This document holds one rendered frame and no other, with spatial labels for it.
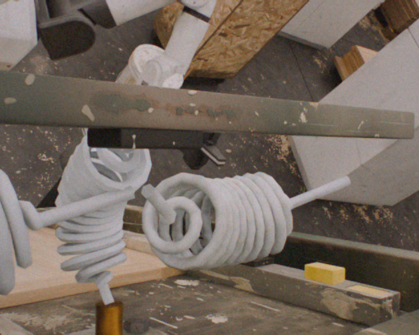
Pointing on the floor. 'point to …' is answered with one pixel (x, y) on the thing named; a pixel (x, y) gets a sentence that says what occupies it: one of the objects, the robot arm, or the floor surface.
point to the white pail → (131, 76)
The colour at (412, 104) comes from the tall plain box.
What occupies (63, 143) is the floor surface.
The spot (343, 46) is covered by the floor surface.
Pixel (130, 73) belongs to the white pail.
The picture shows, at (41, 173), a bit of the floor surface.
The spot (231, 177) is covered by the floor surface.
